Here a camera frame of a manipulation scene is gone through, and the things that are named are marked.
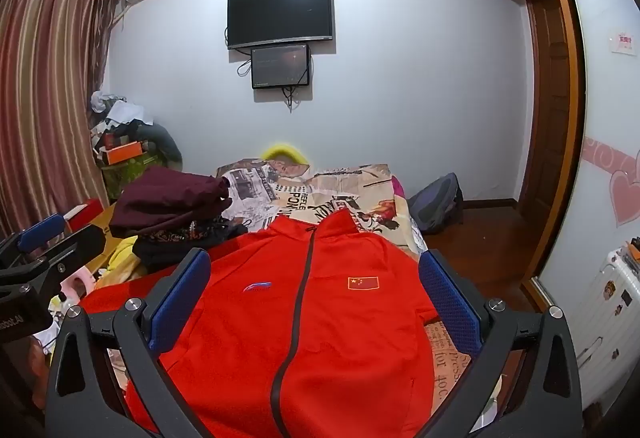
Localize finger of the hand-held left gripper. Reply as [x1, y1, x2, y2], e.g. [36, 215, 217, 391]
[0, 213, 67, 269]
[0, 224, 107, 291]

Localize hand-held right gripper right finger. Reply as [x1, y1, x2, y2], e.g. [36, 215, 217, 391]
[417, 248, 583, 438]

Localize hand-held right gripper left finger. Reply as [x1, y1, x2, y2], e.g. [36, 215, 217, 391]
[44, 248, 213, 438]

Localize red zip jacket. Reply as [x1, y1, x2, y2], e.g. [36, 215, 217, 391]
[80, 209, 473, 438]

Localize red box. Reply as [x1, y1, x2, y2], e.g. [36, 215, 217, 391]
[65, 199, 108, 233]

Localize tan cardboard sheet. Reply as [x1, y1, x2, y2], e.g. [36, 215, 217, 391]
[82, 203, 132, 269]

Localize pink roll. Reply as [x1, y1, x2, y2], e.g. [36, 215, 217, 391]
[59, 265, 97, 307]

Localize black patterned garment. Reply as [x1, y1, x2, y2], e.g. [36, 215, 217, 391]
[132, 213, 251, 276]

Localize grey blue backpack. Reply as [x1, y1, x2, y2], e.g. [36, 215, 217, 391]
[407, 173, 465, 235]

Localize orange box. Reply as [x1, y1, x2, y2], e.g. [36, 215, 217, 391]
[102, 142, 147, 165]

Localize maroon folded garment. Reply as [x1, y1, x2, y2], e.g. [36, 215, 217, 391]
[109, 168, 233, 236]

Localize dark green bag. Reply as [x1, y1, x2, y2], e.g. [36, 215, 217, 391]
[142, 123, 184, 171]

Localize striped brown curtain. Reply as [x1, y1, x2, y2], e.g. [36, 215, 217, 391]
[0, 0, 121, 239]

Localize white suitcase with stickers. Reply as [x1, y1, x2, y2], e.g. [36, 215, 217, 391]
[575, 248, 640, 399]

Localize light newsprint cartoon quilt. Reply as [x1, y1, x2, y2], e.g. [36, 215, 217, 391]
[216, 158, 427, 261]

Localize yellow fuzzy item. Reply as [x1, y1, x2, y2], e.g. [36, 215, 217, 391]
[260, 142, 311, 166]

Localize wooden door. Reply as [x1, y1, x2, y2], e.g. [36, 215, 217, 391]
[520, 0, 587, 313]

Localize black monitor cable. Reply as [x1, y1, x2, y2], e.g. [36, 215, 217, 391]
[281, 85, 302, 113]

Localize small black wall monitor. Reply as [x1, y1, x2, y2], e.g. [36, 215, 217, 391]
[251, 44, 312, 90]

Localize black wall television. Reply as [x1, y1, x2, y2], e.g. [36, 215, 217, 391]
[226, 0, 334, 50]

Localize pink white wall sign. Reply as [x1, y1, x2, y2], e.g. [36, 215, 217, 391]
[609, 32, 637, 54]

